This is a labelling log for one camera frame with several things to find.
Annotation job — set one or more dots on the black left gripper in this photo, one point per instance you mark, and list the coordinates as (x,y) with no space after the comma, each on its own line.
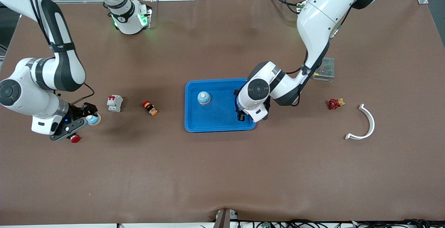
(238,108)

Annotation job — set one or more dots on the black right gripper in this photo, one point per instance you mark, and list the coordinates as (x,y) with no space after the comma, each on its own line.
(76,113)

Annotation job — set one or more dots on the blue dome bell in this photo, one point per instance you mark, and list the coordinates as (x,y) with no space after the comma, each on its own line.
(94,119)
(204,98)

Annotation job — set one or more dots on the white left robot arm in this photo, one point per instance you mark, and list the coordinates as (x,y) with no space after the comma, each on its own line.
(259,89)

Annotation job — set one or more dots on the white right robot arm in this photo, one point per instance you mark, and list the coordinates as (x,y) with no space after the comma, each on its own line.
(21,92)

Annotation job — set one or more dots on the blue plastic tray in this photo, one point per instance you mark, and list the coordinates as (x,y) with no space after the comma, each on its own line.
(219,116)

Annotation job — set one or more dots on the red mushroom push button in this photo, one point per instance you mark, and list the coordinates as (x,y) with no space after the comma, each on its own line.
(75,138)

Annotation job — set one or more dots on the white circuit breaker red switches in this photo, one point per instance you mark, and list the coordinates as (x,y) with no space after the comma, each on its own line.
(114,103)

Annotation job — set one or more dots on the red yellow emergency stop button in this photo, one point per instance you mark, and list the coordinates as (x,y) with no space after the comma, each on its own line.
(150,108)

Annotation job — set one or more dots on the brown table mat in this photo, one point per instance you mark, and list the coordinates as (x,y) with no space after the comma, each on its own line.
(222,172)

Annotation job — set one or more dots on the metal mesh power supply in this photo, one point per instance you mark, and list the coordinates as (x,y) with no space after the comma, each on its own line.
(326,70)

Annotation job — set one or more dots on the white curved plastic clamp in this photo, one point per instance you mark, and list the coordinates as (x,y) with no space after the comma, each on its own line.
(373,122)

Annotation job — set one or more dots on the metal mount bracket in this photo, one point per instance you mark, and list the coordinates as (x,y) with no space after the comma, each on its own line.
(222,219)

